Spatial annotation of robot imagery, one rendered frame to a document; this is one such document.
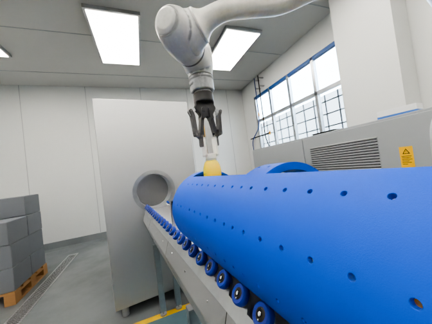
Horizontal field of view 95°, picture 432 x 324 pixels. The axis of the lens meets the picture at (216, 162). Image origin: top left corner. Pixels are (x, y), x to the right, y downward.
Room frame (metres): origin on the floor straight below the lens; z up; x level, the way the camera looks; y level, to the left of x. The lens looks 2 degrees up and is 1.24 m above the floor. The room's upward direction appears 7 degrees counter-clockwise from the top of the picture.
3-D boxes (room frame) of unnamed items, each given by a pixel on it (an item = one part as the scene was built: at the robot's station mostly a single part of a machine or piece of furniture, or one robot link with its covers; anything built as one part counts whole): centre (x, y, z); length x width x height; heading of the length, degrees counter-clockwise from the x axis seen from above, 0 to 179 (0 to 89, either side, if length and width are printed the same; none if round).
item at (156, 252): (1.80, 0.63, 0.31); 0.06 x 0.06 x 0.63; 27
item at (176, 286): (1.86, 0.51, 0.31); 0.06 x 0.06 x 0.63; 27
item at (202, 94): (0.73, 0.02, 1.48); 0.08 x 0.07 x 0.09; 117
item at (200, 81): (0.73, 0.02, 1.55); 0.09 x 0.09 x 0.06
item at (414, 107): (1.55, -1.47, 1.48); 0.24 x 0.12 x 0.08; 29
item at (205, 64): (0.72, 0.02, 1.66); 0.13 x 0.11 x 0.16; 163
